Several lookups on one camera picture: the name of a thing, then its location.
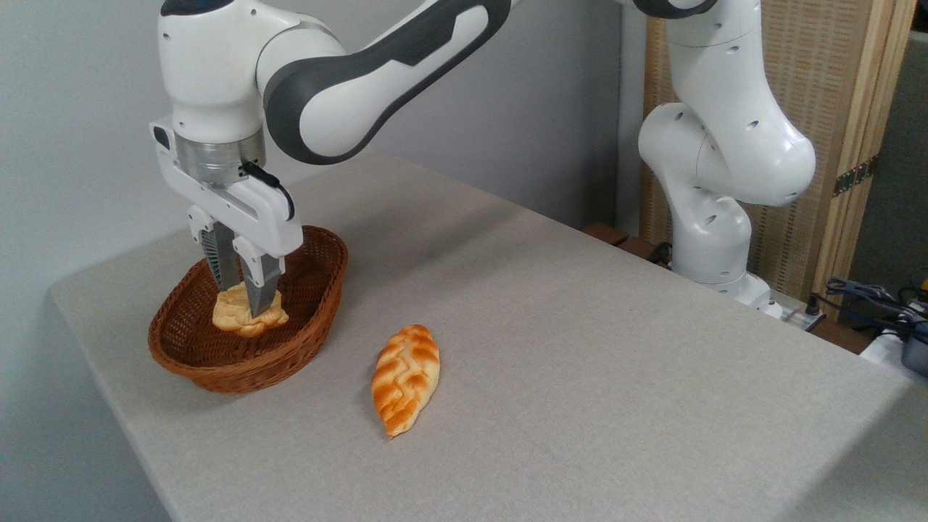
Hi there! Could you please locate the braided golden bread loaf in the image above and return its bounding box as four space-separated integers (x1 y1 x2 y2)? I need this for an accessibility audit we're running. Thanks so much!
370 324 441 439

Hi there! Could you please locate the blue grey cable bundle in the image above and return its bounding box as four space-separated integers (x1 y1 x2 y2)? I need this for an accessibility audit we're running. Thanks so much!
812 277 928 343

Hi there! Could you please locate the round pale bread bun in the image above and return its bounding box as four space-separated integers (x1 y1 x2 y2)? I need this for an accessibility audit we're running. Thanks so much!
212 282 290 339

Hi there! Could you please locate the dark metal screen hinge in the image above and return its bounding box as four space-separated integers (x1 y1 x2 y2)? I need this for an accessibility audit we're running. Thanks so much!
832 154 880 197

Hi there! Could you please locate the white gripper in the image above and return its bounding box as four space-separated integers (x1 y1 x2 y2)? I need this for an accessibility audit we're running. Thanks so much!
150 120 304 318

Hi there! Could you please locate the brown wooden block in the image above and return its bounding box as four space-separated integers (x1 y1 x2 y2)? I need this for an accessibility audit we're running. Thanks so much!
580 223 631 248

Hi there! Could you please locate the bamboo folding screen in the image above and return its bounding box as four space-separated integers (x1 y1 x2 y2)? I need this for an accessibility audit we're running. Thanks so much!
642 0 918 320

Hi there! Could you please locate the brown wicker basket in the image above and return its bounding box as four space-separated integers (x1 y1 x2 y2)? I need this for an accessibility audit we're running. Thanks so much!
148 225 349 395

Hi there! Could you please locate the grey box device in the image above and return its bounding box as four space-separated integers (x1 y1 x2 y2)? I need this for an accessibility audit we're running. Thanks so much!
901 333 928 376

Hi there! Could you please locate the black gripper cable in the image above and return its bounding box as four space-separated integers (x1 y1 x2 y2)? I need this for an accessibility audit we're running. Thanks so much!
241 161 296 222

